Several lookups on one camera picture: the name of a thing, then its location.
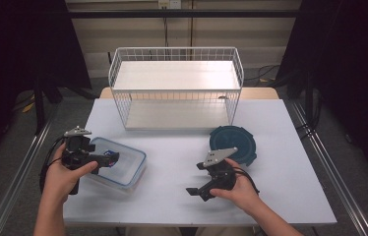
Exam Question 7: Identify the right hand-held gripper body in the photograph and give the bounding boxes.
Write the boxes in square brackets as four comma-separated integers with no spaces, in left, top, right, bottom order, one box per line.
[196,147,239,195]

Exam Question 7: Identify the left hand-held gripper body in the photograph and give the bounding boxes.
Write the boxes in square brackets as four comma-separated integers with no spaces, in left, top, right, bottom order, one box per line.
[61,126,105,196]

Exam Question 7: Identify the clear rectangular food container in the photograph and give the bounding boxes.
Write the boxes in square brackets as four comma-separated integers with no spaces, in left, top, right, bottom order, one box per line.
[87,136,148,195]

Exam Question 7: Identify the dark teal round lid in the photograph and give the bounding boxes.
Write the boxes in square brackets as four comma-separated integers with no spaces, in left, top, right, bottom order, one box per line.
[209,125,258,167]

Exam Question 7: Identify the white wire shelf rack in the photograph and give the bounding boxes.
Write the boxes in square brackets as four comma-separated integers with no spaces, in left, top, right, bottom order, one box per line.
[107,46,245,132]

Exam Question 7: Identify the person's right hand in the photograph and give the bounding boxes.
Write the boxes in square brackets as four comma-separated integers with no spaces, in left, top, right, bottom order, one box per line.
[210,158,263,216]

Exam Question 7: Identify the person's left hand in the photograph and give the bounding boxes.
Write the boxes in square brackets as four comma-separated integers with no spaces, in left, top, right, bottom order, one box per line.
[42,143,99,205]

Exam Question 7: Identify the black metal stand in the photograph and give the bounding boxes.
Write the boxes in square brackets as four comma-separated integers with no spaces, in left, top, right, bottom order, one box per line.
[32,75,47,136]

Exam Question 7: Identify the yellow floor tape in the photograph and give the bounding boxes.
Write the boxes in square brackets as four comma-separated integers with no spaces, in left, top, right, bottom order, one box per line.
[21,94,36,114]

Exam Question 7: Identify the light wooden table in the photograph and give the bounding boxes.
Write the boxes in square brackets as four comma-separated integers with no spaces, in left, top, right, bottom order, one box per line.
[98,87,279,100]

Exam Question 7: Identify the black curtain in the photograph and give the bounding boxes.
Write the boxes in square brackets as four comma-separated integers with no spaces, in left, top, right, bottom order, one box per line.
[0,0,92,173]
[275,0,368,190]

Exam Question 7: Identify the black horizontal bar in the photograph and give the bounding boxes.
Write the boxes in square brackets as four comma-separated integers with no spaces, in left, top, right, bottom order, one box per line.
[67,9,301,20]

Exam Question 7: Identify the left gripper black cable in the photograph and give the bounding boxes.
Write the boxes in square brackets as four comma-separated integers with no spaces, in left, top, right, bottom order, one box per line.
[38,137,67,195]

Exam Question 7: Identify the metal floor rail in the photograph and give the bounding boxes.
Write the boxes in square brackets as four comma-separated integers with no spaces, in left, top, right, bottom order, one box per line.
[0,107,59,236]
[289,99,368,236]

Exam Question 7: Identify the black floor cables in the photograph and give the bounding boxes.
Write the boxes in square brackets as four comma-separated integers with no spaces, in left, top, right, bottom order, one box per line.
[244,64,282,84]

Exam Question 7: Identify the black wall cable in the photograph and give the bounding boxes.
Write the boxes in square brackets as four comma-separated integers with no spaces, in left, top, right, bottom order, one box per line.
[163,8,170,49]

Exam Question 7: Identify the white wall outlet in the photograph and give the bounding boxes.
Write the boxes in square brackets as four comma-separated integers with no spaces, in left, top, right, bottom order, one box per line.
[157,0,182,10]

